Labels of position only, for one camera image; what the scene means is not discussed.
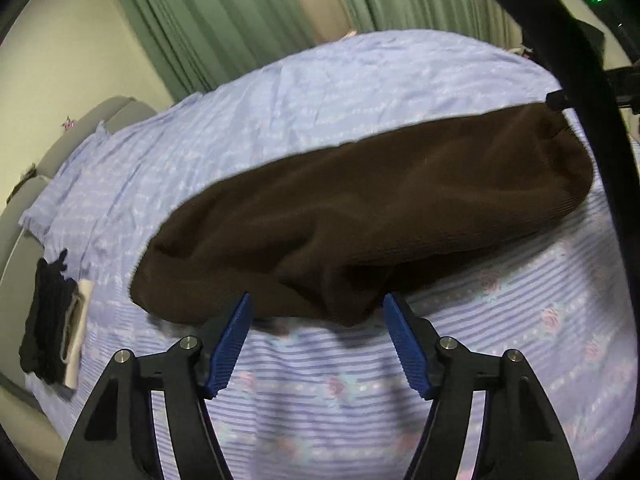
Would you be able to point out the grey padded headboard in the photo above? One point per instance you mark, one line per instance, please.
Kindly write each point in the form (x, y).
(55, 160)

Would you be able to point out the dark brown pants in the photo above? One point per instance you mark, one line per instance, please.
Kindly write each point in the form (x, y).
(370, 220)

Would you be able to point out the black folded garment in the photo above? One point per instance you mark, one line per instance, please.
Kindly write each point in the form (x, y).
(44, 320)

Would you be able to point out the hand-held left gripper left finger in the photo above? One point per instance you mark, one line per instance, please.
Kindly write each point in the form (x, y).
(230, 347)

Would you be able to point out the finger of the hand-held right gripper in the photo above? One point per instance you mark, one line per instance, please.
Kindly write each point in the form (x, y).
(556, 101)

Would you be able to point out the blue floral striped bed sheet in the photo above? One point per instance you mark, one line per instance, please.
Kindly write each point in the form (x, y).
(310, 125)

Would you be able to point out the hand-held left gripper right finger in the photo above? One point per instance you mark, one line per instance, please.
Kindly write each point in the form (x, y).
(406, 347)

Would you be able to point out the white folded garment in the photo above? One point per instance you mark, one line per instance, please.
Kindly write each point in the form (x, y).
(77, 330)

